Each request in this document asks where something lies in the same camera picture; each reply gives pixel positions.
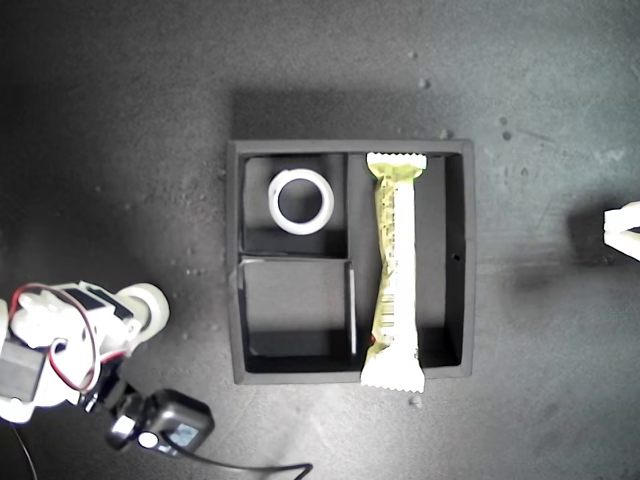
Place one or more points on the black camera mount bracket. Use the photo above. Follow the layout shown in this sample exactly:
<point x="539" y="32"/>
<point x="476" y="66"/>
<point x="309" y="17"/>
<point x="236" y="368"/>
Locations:
<point x="122" y="400"/>

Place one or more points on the snack bar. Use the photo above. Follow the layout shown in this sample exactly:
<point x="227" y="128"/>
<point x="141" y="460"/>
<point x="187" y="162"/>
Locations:
<point x="400" y="250"/>

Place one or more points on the small black camera box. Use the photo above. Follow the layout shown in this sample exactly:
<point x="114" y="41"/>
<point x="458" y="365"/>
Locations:
<point x="175" y="415"/>

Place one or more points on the black tray with wells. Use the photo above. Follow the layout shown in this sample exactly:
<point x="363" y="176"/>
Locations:
<point x="300" y="300"/>

